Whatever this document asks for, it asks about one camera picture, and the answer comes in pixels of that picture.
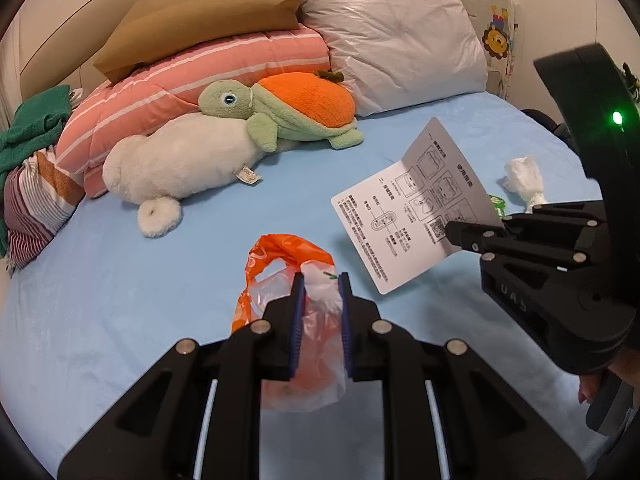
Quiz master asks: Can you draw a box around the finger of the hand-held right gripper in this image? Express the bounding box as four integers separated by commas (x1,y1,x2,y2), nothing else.
501,201,608,227
444,220,589,271

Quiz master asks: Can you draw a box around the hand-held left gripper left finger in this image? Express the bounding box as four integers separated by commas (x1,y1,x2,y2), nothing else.
57,271,307,480

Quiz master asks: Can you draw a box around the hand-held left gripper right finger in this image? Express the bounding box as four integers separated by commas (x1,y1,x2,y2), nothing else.
337,272,586,480

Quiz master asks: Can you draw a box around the orange white plastic bag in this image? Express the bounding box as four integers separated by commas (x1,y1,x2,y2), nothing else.
231,232,348,413

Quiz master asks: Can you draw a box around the white instruction leaflet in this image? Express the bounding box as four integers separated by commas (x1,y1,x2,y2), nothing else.
331,117,505,296

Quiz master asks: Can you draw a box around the person's right hand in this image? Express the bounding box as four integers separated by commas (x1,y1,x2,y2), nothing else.
577,348,632,406

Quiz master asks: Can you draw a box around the crumpled white tissue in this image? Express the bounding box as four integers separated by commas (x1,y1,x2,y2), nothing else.
502,156,548,212

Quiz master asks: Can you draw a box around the lion printed board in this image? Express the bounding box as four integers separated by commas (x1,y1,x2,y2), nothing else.
452,0,521,101

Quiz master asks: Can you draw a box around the white plush toy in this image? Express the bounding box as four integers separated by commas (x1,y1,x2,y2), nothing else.
102,112,301,238

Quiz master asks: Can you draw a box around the grey pillow in plastic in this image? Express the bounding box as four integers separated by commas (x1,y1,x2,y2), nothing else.
300,0,488,118

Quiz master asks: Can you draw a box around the green orange turtle plush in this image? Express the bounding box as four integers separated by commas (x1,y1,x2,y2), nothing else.
197,71,365,153

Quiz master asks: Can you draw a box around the pink striped quilt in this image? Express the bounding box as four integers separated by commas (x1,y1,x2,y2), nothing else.
55,27,333,198

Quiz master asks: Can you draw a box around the striped cloth bundle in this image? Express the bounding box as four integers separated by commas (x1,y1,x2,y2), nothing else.
0,145,86,271

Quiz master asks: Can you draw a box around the brown pillow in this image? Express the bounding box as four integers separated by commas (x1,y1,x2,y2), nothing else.
92,0,303,83

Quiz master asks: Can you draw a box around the green knitted cloth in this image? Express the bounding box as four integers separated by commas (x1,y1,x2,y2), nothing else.
0,85,73,173

